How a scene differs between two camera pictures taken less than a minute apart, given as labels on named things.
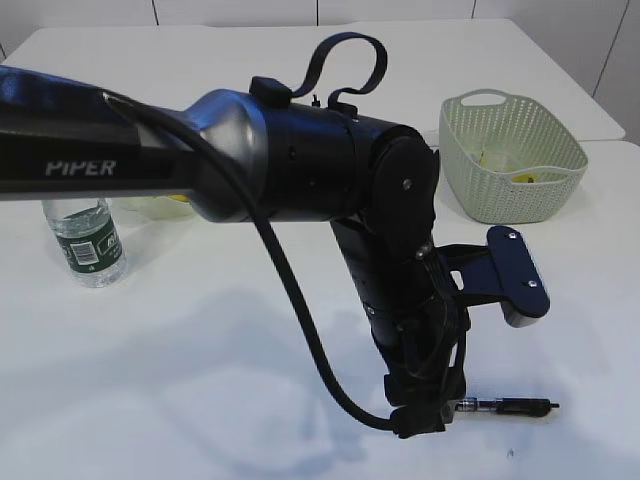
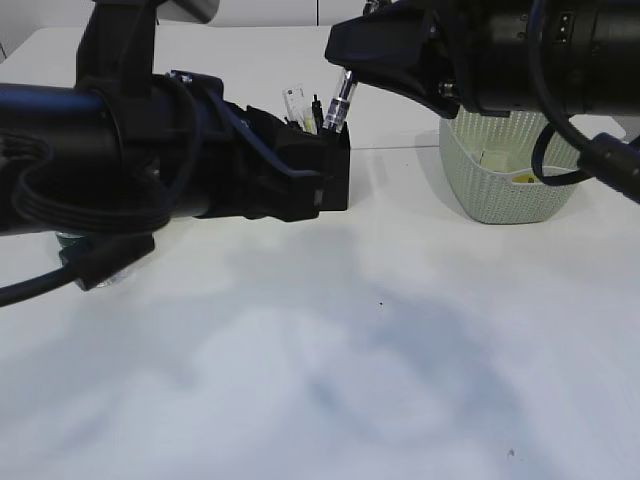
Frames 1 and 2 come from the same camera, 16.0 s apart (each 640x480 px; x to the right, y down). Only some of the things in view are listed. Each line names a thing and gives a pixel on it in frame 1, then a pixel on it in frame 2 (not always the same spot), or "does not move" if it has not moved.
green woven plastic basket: [507, 161] does not move
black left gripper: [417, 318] → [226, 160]
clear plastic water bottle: [90, 241] does not move
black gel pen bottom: [515, 406] → [338, 107]
